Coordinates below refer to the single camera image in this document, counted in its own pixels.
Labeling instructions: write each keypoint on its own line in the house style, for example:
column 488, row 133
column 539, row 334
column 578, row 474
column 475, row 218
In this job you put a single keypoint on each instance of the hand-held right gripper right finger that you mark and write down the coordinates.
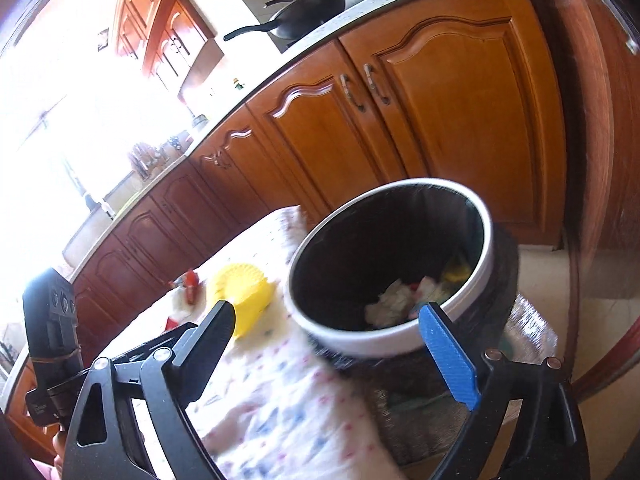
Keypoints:
column 450, row 355

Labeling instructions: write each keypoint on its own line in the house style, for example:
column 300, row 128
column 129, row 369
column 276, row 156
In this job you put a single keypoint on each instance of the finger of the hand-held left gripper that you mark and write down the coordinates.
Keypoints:
column 150, row 342

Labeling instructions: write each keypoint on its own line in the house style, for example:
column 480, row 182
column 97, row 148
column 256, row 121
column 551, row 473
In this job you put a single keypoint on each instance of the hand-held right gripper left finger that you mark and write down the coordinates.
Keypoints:
column 210, row 355

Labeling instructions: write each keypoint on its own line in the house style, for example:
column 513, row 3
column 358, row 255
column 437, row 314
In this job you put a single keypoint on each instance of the white rimmed trash bin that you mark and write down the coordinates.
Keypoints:
column 395, row 345

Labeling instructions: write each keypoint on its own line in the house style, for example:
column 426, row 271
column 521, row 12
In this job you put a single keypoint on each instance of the colourful wrapper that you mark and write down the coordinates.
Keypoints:
column 426, row 289

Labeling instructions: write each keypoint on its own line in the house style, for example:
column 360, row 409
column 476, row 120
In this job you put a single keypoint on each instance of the white red wrapper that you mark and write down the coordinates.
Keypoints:
column 392, row 302

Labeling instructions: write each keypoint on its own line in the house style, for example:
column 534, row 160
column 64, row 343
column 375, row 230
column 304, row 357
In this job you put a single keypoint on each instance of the yellow snack wrapper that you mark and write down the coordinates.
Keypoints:
column 457, row 272

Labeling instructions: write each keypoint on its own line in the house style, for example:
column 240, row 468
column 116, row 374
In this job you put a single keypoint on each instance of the person's left hand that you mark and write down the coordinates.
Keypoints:
column 58, row 447

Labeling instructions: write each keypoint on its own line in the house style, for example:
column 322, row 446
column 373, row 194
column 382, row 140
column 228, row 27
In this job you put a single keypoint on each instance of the red milk carton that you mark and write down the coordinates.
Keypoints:
column 191, row 285

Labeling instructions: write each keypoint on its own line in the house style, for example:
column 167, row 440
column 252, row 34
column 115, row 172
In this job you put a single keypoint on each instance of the yellow foam net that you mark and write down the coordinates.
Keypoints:
column 242, row 290

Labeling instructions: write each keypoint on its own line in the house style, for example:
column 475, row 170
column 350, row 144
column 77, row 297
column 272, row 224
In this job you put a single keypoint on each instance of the white printed tablecloth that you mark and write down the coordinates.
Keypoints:
column 280, row 400

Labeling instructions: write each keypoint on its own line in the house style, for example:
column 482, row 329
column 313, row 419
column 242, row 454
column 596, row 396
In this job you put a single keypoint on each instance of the clear plastic covered object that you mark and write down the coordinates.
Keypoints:
column 530, row 325

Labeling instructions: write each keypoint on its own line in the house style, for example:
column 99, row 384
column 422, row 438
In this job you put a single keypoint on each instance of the chrome kitchen faucet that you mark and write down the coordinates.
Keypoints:
column 90, row 202

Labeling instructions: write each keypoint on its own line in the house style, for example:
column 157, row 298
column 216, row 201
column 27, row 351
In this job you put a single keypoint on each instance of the kitchen window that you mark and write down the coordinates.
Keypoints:
column 50, row 135

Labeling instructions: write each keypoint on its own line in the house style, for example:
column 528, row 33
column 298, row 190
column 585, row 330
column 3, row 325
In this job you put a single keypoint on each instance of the wooden lower cabinets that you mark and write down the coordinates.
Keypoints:
column 450, row 110

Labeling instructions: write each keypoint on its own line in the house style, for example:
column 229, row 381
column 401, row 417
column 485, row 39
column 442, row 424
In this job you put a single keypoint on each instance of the speckled kitchen countertop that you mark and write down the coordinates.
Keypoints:
column 240, row 96

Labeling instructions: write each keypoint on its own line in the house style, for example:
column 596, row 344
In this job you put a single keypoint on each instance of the black wok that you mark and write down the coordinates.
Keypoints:
column 305, row 12

